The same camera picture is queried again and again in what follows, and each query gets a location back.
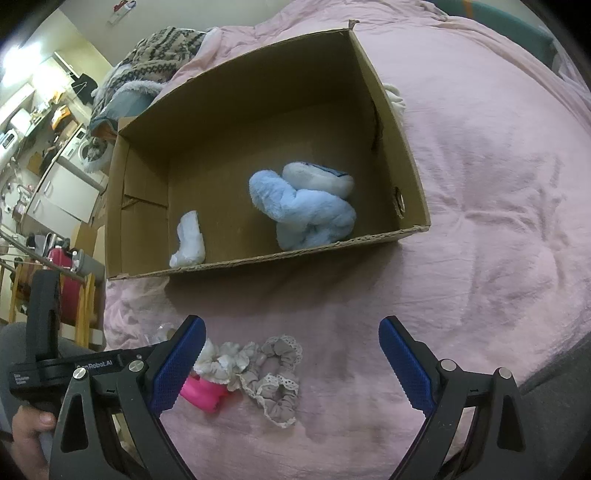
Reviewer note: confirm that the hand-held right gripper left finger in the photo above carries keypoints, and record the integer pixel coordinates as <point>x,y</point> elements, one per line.
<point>178,364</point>

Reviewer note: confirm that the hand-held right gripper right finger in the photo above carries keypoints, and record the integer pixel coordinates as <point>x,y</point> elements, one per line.
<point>406,364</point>

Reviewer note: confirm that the pink scrunchie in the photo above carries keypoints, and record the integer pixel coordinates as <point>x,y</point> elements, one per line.
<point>203,394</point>

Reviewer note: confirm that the white frilly scrunchie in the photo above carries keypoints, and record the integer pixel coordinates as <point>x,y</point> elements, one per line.
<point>221,362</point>

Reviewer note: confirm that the grey lace scrunchie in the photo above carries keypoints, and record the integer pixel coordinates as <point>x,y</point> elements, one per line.
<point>277,397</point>
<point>281,351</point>

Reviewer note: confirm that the white sock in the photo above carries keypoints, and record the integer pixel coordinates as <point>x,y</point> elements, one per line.
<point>188,242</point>

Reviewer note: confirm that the light blue plush toy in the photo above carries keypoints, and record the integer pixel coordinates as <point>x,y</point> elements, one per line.
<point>304,205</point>

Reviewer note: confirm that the cardboard box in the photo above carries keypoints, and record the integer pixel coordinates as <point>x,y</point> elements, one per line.
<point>258,157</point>

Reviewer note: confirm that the person's left hand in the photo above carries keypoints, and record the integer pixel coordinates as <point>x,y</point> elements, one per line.
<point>28,431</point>

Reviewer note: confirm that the wooden chair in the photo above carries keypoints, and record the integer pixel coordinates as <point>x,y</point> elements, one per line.
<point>51,295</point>

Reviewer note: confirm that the red bag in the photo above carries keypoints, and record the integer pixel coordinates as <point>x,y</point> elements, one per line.
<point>62,272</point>

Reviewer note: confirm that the white cabinet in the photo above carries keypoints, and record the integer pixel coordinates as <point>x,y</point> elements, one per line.
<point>62,194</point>

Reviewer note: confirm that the pink blanket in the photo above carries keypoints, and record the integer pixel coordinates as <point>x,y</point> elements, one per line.
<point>461,207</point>

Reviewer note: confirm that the white washing machine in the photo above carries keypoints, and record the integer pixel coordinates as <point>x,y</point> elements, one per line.
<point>82,146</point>

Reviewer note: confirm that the white cloth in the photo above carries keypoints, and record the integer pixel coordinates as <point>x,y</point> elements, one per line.
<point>395,98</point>

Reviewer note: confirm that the patterned knit sweater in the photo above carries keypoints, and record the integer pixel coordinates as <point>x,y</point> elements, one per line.
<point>152,50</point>

